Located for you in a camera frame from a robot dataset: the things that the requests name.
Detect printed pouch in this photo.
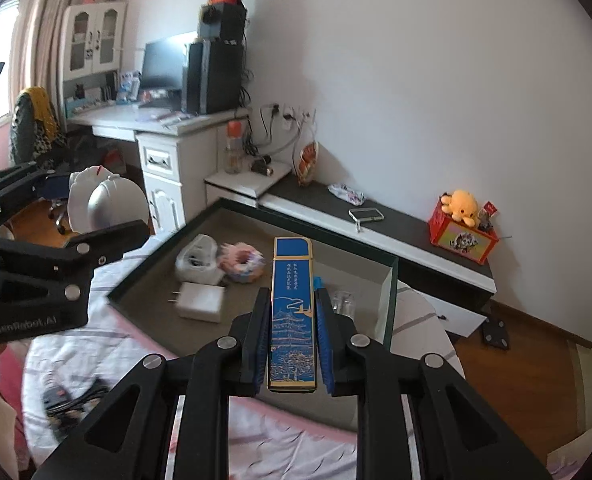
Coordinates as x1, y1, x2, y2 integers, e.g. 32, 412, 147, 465
327, 182, 365, 206

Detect black floor scale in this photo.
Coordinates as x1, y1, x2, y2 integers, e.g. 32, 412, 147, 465
481, 317, 513, 350

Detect white desk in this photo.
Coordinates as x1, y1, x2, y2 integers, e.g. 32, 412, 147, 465
68, 102, 251, 233

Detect grey cable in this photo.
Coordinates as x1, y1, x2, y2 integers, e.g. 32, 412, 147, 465
276, 115, 313, 154

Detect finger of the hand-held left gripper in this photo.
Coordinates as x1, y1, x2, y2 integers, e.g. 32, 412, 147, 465
0, 219, 153, 270
0, 161, 71, 222

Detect white wall sockets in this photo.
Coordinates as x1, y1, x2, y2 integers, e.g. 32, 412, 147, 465
271, 102, 317, 123

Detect clear glass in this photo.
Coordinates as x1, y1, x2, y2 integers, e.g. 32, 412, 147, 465
333, 290, 360, 319

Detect black speaker box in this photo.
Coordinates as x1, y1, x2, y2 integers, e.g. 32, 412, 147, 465
198, 2, 249, 42

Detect black power cable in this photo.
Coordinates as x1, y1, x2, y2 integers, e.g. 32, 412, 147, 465
243, 104, 277, 157

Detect pink block toy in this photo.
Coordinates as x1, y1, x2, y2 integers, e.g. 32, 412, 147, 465
218, 242, 267, 283

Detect clear phone case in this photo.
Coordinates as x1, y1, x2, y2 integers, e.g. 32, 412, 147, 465
348, 206, 385, 225

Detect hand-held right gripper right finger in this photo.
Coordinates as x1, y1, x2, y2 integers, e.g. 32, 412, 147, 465
314, 275, 552, 480

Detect yellow octopus plush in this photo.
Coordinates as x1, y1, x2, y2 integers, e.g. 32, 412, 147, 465
441, 189, 479, 226

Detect blue decorated box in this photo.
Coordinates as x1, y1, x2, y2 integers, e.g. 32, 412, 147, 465
267, 236, 319, 395

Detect low black-top cabinet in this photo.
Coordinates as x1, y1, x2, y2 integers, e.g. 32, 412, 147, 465
258, 172, 497, 338

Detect striped white quilt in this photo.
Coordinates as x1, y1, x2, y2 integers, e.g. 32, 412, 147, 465
20, 240, 467, 480

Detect black computer monitor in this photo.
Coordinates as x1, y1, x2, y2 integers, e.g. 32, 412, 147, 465
140, 30, 199, 92

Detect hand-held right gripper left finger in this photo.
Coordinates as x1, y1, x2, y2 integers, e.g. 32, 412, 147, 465
33, 286, 273, 480

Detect dark grey jacket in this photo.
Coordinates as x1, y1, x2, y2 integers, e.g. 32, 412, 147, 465
12, 94, 41, 161

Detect clear bottle orange cap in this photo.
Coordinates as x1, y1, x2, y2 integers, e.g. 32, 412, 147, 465
224, 120, 247, 175

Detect black remote control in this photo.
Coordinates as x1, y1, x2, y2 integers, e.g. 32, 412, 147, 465
43, 379, 114, 417

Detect white charger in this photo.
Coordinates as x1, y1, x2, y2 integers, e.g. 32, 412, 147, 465
168, 281, 225, 323

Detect yellow cloth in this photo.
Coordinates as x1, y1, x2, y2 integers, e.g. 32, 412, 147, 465
26, 86, 62, 143

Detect white glass-door cabinet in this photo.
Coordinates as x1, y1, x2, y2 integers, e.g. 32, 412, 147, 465
60, 1, 129, 111

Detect black office chair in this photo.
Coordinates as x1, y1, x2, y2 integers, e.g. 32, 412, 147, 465
10, 87, 126, 233

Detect red printed tin box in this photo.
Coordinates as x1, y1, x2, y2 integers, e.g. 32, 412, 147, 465
428, 197, 499, 266

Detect orange patterned bag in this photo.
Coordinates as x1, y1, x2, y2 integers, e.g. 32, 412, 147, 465
296, 141, 321, 187

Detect beige curtain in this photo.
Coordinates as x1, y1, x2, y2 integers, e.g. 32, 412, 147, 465
6, 0, 121, 126

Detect black computer tower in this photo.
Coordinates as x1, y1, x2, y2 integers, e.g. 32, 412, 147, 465
182, 39, 244, 115

